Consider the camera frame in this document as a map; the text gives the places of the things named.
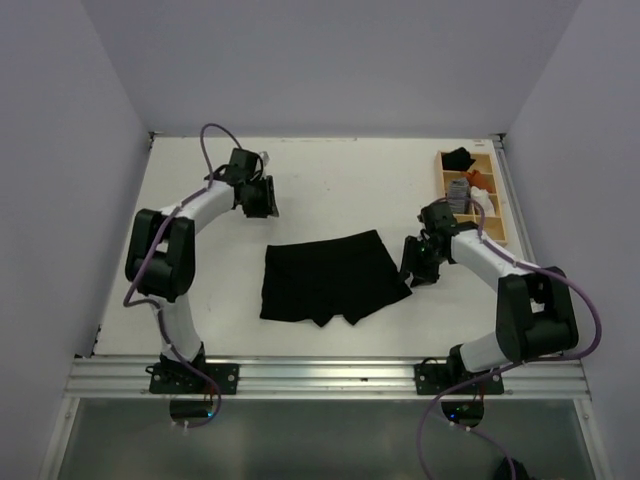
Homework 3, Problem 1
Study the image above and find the black underwear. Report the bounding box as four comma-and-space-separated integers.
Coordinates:
260, 230, 411, 327

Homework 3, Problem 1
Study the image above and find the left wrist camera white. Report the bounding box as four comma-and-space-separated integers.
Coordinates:
258, 152, 270, 170

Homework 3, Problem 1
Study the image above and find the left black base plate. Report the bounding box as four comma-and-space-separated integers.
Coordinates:
145, 363, 240, 395

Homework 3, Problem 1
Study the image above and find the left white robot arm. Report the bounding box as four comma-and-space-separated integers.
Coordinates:
123, 147, 279, 393

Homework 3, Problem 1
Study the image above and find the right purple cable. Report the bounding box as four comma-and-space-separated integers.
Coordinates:
417, 197, 604, 480

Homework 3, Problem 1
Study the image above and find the grey patterned rolled cloth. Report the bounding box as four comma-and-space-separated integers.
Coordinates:
446, 177, 470, 214

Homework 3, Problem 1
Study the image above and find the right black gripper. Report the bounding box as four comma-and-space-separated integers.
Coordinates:
397, 234, 447, 286

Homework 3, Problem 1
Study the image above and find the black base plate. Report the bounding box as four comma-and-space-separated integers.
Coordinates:
413, 357, 505, 395
145, 363, 240, 395

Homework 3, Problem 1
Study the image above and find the black object bottom right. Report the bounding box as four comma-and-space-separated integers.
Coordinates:
492, 457, 531, 480

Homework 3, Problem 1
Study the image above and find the white rolled cloth in tray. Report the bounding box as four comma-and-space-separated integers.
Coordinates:
470, 187, 496, 216

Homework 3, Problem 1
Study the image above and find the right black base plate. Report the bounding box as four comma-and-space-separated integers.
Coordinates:
413, 357, 505, 395

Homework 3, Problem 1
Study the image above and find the black rolled cloth in tray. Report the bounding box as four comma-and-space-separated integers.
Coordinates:
441, 147, 475, 172

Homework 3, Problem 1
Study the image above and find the wooden compartment organizer tray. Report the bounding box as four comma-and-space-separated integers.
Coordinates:
435, 147, 508, 246

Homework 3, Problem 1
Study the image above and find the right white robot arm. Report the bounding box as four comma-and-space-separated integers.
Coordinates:
400, 199, 579, 393

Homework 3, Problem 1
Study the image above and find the orange rolled cloth in tray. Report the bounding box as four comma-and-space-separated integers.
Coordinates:
462, 170, 495, 193

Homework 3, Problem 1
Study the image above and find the aluminium mounting rail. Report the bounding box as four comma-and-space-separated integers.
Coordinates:
63, 356, 591, 400

